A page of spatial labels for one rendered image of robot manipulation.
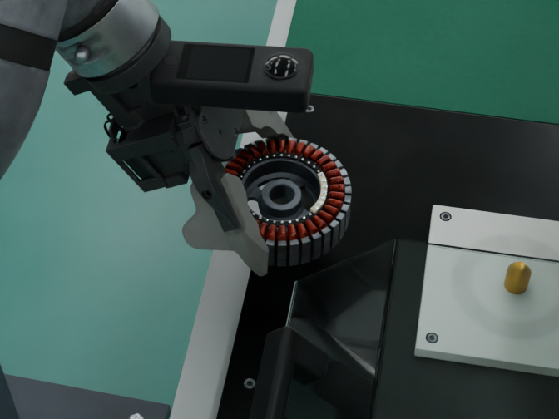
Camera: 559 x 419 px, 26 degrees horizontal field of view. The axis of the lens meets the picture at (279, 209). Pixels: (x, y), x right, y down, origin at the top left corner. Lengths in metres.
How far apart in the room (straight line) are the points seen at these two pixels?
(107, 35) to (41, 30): 0.33
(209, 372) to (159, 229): 1.05
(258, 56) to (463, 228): 0.27
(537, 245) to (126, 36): 0.40
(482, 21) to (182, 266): 0.87
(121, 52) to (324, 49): 0.41
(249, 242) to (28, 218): 1.18
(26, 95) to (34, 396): 1.37
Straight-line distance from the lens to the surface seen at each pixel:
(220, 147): 0.90
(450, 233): 1.04
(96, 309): 1.95
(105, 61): 0.85
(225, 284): 1.04
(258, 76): 0.87
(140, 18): 0.85
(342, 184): 0.98
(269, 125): 0.98
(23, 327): 1.95
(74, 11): 0.83
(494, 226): 1.05
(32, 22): 0.50
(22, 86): 0.51
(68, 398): 1.85
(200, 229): 0.94
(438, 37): 1.25
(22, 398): 1.86
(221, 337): 1.01
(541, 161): 1.12
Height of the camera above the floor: 1.60
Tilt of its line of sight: 52 degrees down
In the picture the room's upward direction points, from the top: straight up
